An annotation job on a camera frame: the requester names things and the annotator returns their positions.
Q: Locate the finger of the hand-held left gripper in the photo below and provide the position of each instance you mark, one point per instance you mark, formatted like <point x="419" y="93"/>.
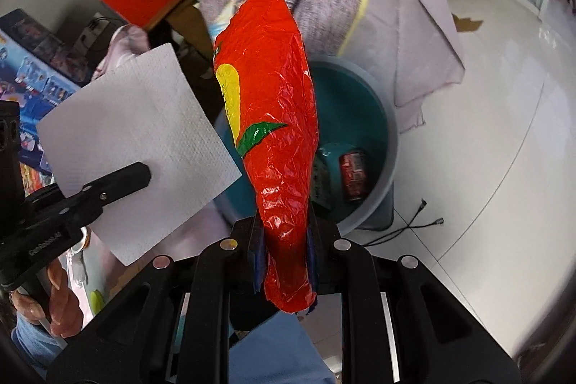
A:
<point x="112" y="186"/>

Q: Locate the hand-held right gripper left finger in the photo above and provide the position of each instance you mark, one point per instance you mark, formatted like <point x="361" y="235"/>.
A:
<point x="255" y="271"/>

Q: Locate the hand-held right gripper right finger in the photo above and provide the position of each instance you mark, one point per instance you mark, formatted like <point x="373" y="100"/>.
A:
<point x="312" y="262"/>

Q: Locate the white paper towel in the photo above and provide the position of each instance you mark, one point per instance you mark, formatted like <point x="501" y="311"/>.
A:
<point x="135" y="118"/>

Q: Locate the teal plastic bin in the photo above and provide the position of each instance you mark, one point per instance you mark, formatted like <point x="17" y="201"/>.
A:
<point x="355" y="105"/>

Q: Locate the red plastic bag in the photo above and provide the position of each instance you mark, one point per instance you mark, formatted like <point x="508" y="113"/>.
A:
<point x="270" y="96"/>

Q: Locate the person's left hand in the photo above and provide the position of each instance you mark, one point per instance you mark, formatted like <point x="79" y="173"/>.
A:
<point x="60" y="312"/>

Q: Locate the person's blue trouser leg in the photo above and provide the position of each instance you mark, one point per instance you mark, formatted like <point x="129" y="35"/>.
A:
<point x="274" y="352"/>

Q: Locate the red drink can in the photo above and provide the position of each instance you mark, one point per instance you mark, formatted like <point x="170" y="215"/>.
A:
<point x="355" y="175"/>

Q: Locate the colourful printed box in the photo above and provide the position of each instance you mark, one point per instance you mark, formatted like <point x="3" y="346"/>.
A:
<point x="40" y="64"/>

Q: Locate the brown cardboard piece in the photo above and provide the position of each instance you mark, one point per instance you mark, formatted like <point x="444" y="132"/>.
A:
<point x="468" y="23"/>

